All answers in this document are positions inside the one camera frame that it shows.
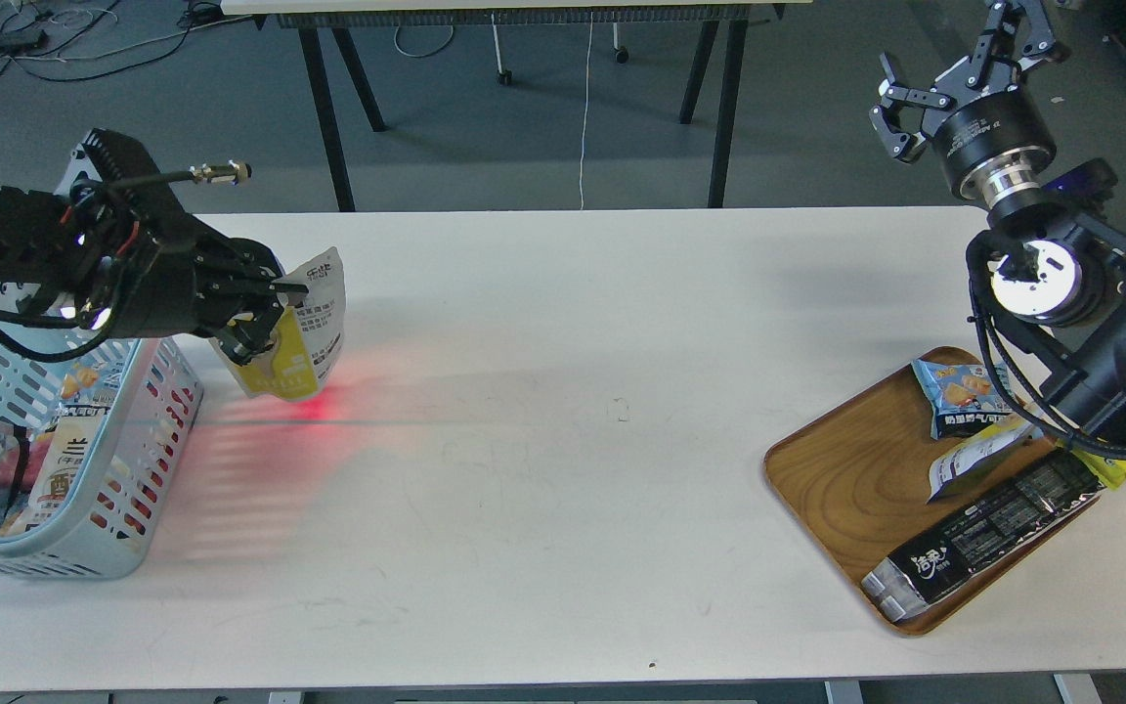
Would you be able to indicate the blue snack packet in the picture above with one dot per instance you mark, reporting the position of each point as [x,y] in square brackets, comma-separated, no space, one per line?
[964,398]

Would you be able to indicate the black power adapter on floor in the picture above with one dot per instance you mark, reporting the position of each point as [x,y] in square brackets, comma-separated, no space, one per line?
[22,40]

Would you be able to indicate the yellow white snack pouch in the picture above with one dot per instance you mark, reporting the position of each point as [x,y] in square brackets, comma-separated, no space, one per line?
[305,341]

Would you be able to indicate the snack packs inside basket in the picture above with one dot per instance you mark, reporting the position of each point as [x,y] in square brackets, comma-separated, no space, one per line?
[38,467]

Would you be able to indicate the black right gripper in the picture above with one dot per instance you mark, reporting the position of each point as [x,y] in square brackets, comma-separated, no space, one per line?
[1017,37]

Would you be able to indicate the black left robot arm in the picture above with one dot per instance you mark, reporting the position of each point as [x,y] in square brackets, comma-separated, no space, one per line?
[115,255]

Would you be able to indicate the yellow cartoon snack packet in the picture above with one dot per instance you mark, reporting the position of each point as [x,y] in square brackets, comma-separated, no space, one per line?
[1110,472]

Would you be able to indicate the wooden tray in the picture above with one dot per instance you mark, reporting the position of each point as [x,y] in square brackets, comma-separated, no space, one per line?
[856,480]

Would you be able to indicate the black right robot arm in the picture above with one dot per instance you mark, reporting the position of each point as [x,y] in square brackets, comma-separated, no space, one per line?
[1047,275]

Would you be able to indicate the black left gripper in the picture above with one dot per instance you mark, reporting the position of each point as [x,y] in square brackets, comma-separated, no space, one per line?
[212,286]

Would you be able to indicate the long black snack pack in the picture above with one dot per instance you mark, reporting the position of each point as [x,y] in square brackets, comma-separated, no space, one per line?
[954,552]

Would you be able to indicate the white navy snack pouch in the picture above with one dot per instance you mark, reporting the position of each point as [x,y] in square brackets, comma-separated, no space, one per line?
[961,468]

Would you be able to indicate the light blue plastic basket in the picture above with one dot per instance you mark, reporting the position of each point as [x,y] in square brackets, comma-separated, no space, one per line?
[107,522]

